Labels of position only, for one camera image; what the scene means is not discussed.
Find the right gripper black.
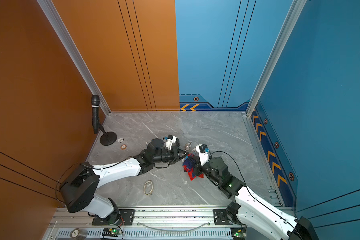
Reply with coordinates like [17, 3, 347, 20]
[189, 155, 222, 187]

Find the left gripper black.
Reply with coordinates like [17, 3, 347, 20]
[152, 146, 190, 165]

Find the red and blue cloth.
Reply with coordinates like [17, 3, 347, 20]
[183, 154, 198, 181]

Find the rose gold watch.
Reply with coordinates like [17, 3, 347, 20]
[185, 142, 192, 151]

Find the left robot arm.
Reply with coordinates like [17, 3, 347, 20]
[59, 135, 188, 225]

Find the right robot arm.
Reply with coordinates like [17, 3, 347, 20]
[186, 154, 319, 240]

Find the beige band watch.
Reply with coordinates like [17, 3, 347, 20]
[143, 180, 154, 196]

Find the black microphone on stand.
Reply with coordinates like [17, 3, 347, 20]
[91, 95, 117, 146]

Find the green circuit board right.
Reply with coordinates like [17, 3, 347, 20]
[230, 228, 247, 240]

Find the green circuit board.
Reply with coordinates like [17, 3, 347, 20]
[101, 228, 124, 240]
[230, 228, 247, 240]

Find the green circuit board left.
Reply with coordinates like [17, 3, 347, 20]
[101, 228, 124, 240]

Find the silver tape roll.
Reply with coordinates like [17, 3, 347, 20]
[70, 229, 88, 240]

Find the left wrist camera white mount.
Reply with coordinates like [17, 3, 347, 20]
[163, 135, 180, 151]

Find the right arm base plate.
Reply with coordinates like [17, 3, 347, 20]
[213, 209, 238, 226]

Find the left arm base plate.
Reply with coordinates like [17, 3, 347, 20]
[92, 209, 135, 226]

